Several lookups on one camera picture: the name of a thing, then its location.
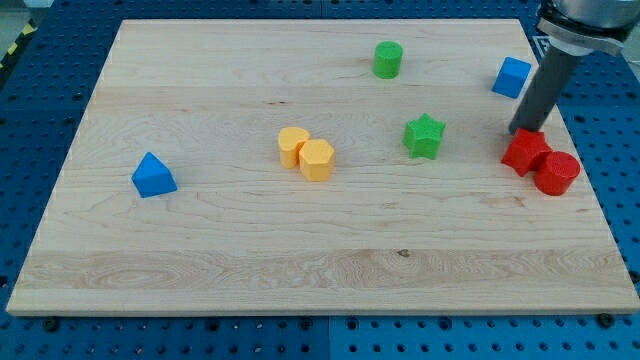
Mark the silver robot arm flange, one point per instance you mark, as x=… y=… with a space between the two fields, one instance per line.
x=588 y=25

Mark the green star block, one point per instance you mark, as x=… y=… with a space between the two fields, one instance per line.
x=423 y=137

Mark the red star block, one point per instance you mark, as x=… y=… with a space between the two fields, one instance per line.
x=526 y=151

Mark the yellow hexagon block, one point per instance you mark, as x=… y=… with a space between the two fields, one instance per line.
x=317 y=160

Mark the yellow heart block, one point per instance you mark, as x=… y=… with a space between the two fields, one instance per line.
x=290 y=141

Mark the light wooden board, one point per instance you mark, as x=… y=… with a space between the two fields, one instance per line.
x=386 y=234

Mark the green cylinder block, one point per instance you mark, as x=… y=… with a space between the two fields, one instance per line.
x=387 y=59

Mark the blue triangle block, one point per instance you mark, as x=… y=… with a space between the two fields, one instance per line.
x=152 y=177

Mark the blue cube block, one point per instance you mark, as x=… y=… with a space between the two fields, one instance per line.
x=511 y=77

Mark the red cylinder block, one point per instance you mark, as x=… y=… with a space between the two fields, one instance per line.
x=557 y=173

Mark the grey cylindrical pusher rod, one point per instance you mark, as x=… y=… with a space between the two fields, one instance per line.
x=544 y=90

